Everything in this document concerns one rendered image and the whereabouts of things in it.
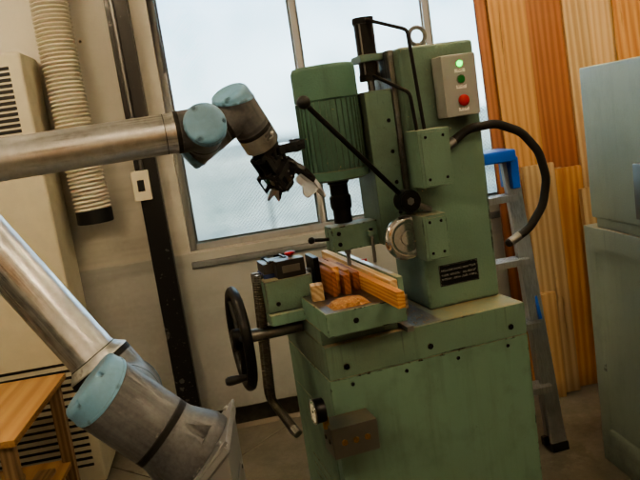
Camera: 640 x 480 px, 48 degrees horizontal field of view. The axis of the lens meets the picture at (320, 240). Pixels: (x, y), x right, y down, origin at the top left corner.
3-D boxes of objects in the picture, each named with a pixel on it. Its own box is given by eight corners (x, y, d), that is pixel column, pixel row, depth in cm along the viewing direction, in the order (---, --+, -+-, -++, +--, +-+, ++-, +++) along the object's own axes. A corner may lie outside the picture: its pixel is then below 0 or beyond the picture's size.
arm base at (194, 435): (227, 433, 136) (184, 404, 135) (167, 516, 135) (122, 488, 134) (227, 406, 155) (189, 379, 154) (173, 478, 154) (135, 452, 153)
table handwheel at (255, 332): (219, 319, 216) (219, 269, 193) (284, 306, 221) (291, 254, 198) (242, 409, 201) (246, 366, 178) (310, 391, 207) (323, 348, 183)
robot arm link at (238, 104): (201, 100, 169) (233, 74, 171) (229, 140, 176) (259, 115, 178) (218, 108, 162) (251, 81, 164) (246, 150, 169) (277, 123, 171)
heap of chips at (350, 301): (326, 305, 183) (324, 298, 183) (362, 297, 186) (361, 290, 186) (333, 310, 177) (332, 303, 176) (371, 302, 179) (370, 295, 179)
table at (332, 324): (245, 299, 230) (242, 281, 229) (335, 280, 238) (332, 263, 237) (291, 348, 172) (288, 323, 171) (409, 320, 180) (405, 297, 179)
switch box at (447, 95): (437, 119, 195) (430, 59, 192) (470, 113, 197) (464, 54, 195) (448, 117, 189) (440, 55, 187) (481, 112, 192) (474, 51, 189)
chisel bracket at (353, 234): (328, 254, 206) (323, 226, 204) (372, 246, 209) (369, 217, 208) (335, 258, 199) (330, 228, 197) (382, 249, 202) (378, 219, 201)
